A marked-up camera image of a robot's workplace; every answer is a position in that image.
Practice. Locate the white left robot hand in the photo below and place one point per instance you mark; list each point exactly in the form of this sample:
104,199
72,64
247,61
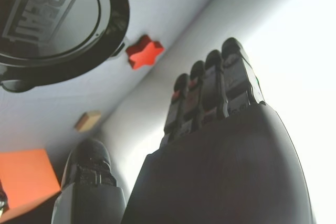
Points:
223,169

